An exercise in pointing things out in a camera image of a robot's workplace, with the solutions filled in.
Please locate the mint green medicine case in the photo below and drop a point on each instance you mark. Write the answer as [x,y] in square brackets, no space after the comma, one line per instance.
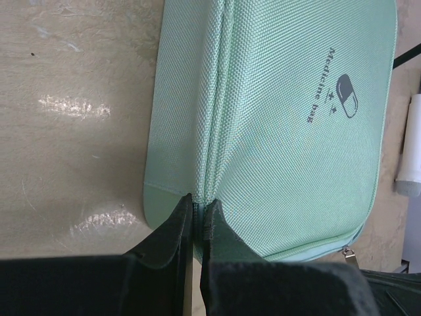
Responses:
[276,109]

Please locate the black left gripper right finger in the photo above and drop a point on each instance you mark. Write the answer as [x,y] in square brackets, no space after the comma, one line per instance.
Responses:
[237,281]

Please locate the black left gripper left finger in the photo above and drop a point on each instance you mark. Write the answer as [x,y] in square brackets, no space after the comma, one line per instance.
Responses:
[153,278]

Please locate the white microphone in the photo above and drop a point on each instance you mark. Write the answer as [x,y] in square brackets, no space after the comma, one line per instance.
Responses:
[407,182]

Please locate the black music stand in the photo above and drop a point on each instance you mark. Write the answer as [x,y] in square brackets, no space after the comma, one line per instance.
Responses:
[407,56]

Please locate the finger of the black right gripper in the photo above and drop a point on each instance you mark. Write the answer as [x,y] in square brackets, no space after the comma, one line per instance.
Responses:
[395,293]

